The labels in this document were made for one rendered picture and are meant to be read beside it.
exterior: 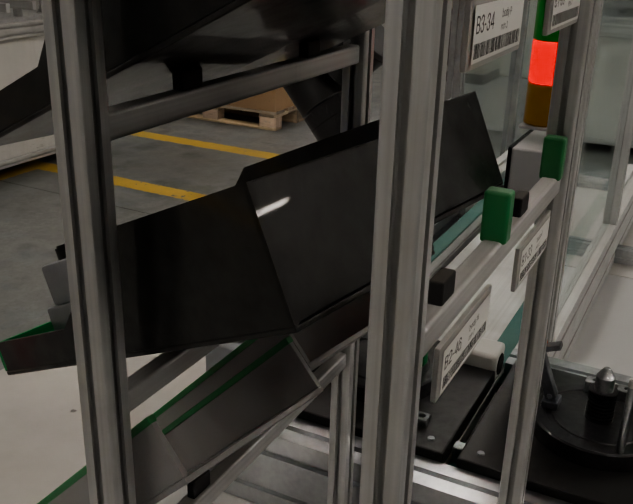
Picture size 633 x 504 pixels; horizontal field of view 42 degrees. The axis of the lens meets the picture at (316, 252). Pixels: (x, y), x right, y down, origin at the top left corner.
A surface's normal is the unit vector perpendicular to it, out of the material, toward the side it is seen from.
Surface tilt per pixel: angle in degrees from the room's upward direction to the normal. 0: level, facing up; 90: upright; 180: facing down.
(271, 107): 90
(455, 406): 0
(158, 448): 90
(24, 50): 89
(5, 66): 90
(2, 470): 0
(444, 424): 0
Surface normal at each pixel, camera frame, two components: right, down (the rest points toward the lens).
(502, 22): 0.89, 0.19
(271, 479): -0.46, 0.32
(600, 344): 0.03, -0.93
